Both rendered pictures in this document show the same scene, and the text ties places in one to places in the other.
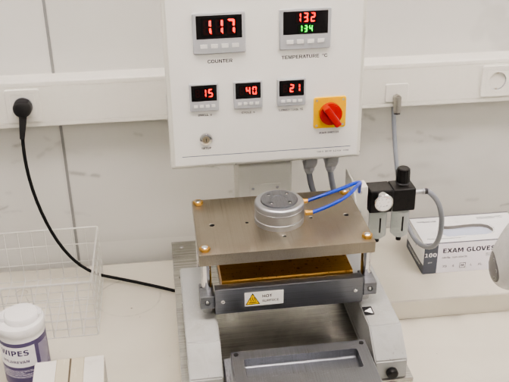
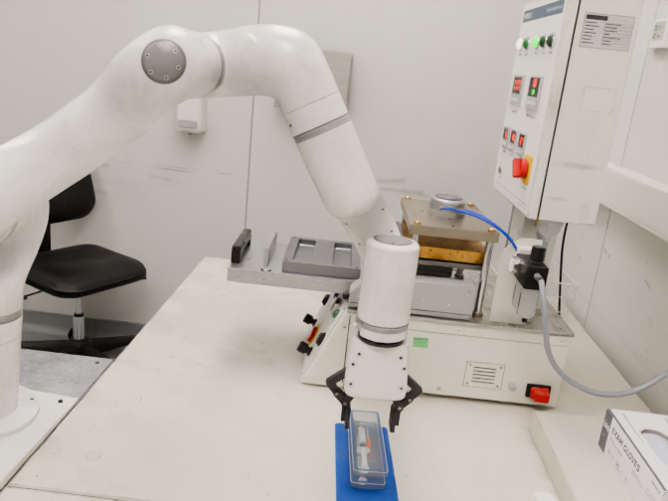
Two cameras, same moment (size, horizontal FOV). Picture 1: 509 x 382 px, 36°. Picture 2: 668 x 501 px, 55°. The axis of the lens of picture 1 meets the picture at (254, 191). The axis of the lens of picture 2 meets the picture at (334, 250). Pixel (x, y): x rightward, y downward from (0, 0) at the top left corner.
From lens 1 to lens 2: 1.80 m
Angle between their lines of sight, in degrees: 89
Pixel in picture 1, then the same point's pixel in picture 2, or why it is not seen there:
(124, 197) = (611, 283)
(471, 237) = (642, 445)
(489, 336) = (510, 485)
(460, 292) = (565, 457)
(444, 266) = (608, 451)
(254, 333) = not seen: hidden behind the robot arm
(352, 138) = (528, 199)
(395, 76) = not seen: outside the picture
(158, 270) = (583, 345)
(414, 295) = (551, 427)
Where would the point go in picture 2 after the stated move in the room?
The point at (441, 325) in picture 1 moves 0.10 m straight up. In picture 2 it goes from (526, 459) to (536, 411)
